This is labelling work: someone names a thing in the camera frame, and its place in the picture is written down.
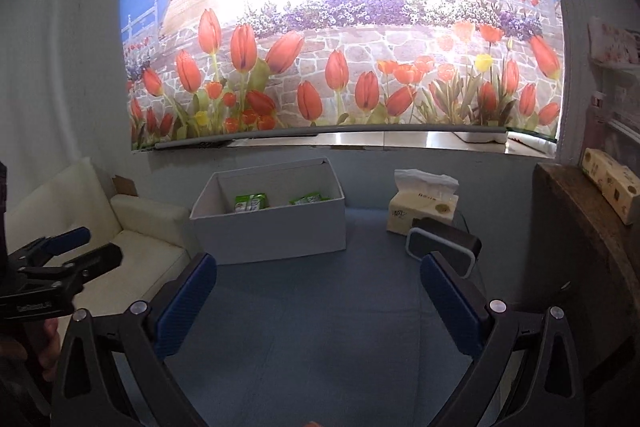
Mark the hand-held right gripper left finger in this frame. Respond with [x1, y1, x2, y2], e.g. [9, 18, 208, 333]
[50, 252, 219, 427]

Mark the white cardboard box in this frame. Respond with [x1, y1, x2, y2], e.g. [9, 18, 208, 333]
[189, 156, 347, 266]

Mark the green snack packet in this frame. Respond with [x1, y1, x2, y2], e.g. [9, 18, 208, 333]
[234, 193, 269, 213]
[290, 191, 329, 206]

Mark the brown wooden cabinet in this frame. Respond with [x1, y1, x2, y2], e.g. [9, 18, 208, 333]
[531, 162, 640, 409]

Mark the soft tissue pack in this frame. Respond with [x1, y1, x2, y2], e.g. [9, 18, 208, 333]
[387, 168, 460, 237]

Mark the black speaker with white rim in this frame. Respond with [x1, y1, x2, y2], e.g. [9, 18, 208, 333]
[406, 217, 484, 281]

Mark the patterned tissue box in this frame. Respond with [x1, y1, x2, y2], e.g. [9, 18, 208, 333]
[580, 148, 640, 226]

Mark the white sofa cushion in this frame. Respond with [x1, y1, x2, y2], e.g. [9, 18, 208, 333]
[5, 157, 194, 344]

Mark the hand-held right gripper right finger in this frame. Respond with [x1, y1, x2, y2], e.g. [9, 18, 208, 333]
[419, 251, 587, 427]

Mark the tulip printed roller blind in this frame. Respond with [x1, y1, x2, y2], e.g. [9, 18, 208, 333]
[120, 0, 564, 152]

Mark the person's left hand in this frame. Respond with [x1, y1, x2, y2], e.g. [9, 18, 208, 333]
[0, 318, 62, 383]

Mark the pink floral pack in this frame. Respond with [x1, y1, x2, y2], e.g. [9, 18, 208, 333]
[587, 17, 640, 68]

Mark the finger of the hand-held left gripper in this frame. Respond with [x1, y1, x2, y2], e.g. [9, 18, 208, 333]
[17, 243, 124, 304]
[7, 227, 92, 272]

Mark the brown cardboard piece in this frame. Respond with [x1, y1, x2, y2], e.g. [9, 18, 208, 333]
[111, 176, 137, 198]

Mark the white wall rack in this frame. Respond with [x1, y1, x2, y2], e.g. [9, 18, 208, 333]
[590, 91, 640, 146]

